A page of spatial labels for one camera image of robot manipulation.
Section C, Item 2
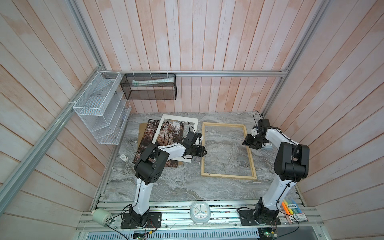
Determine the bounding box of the pack of coloured highlighters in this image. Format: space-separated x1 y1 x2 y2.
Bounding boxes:
281 199 308 224

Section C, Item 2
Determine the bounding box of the light wooden picture frame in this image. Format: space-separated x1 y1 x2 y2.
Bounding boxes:
201 122 257 181

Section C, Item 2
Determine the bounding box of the white wire mesh shelf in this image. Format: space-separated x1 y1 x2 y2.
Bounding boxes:
74 71 132 145

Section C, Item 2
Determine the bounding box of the white desk clock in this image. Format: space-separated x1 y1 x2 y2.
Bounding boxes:
190 201 211 224

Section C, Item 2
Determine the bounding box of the white photo mat board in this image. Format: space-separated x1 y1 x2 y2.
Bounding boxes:
152 114 199 163

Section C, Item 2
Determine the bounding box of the black wire mesh basket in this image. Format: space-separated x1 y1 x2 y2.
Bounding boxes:
120 73 178 101

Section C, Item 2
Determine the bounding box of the brown cardboard backing board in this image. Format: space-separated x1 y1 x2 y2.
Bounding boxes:
138 123 183 167

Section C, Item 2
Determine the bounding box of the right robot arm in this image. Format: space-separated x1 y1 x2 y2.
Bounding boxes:
237 119 310 226

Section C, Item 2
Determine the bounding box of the small white square tag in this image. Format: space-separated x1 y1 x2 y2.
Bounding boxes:
119 154 128 162

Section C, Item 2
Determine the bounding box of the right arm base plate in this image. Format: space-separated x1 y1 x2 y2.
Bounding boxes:
238 209 281 226

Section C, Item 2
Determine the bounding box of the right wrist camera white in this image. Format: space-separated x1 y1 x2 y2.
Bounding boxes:
250 126 259 137

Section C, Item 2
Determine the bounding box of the paper in black basket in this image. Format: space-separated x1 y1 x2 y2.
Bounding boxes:
132 77 175 87

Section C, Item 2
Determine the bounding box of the autumn forest photo print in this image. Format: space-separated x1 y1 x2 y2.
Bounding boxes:
133 119 185 164

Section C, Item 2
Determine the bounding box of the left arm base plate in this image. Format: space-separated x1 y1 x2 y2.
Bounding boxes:
121 212 162 229

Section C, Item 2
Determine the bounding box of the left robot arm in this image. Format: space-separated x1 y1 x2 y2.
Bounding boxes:
128 132 207 227

